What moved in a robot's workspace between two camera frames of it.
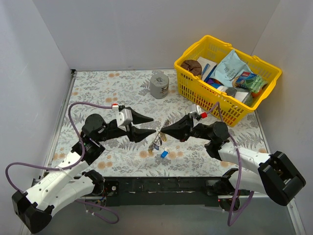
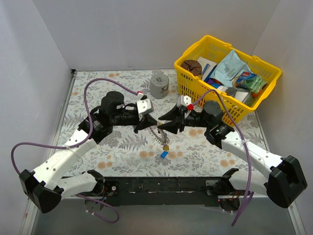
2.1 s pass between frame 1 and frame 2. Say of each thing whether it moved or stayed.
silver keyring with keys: moved
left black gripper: moved
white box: stayed
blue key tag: stayed
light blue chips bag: stayed
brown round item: stayed
